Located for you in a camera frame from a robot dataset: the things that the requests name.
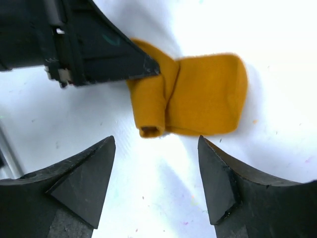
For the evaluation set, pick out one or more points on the mustard yellow striped sock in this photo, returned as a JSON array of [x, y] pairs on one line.
[[193, 96]]

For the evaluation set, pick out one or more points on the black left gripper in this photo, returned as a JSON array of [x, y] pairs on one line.
[[32, 34]]

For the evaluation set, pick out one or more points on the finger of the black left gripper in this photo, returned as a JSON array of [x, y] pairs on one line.
[[99, 51]]

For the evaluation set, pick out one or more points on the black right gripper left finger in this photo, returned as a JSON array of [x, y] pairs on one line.
[[64, 200]]

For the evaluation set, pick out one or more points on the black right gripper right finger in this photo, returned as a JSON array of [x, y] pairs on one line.
[[244, 202]]

